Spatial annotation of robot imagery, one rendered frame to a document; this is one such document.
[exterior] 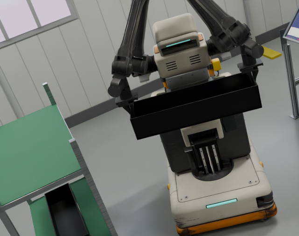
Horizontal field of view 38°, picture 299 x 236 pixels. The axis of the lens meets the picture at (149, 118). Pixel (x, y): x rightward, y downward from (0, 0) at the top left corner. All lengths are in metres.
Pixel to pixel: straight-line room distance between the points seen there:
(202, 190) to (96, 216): 0.67
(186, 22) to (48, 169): 0.98
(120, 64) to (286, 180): 1.66
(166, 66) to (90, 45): 2.29
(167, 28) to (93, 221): 1.25
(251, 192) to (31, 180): 1.27
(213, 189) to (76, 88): 2.28
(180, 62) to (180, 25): 0.20
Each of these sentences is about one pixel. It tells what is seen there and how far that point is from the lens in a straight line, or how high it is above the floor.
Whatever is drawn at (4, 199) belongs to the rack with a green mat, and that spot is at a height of 0.95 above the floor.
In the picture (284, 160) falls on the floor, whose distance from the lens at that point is 3.30.
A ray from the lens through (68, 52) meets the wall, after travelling 4.43.
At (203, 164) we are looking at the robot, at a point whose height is 0.36.
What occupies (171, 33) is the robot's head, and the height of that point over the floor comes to 1.33.
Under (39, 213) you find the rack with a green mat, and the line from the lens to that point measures 3.00.
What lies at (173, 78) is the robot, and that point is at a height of 1.09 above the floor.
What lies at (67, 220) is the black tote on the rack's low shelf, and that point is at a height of 0.36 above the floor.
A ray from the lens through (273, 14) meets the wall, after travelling 5.28.
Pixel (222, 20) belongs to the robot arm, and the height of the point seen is 1.41.
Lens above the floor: 2.00
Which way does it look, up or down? 28 degrees down
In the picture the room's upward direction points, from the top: 19 degrees counter-clockwise
